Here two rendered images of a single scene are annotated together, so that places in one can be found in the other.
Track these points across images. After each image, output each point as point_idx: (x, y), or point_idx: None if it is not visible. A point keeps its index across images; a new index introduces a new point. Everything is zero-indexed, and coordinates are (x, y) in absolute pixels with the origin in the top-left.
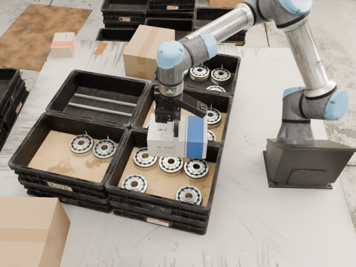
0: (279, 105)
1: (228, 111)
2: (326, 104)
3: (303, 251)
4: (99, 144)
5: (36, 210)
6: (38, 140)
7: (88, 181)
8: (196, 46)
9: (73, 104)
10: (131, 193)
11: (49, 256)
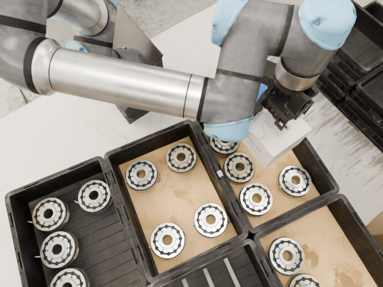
0: (44, 143)
1: (135, 143)
2: (109, 2)
3: (208, 52)
4: (288, 267)
5: None
6: None
7: (353, 212)
8: (269, 1)
9: None
10: (320, 158)
11: None
